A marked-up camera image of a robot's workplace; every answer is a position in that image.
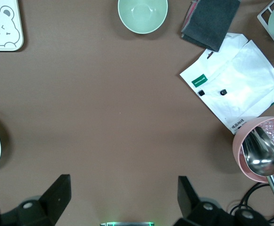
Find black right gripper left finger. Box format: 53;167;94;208
39;174;72;225

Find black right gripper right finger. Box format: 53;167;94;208
177;176;200;219

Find pink bowl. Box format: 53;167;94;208
232;116;274;184

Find metal scoop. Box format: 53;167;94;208
241;126;274;209

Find clear crinkled plastic pieces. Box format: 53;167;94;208
259;119;274;148

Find white plastic bag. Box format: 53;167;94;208
179;32;274;135

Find dark grey folded cloth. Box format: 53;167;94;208
180;0;241;52

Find cream bear print tray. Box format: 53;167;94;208
0;0;25;52

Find red pink cloth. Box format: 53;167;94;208
183;0;200;29

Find pale green bowl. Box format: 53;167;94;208
117;0;169;35

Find coiled black cable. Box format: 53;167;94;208
228;182;274;224

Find white wire cup rack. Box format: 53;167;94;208
257;0;274;52

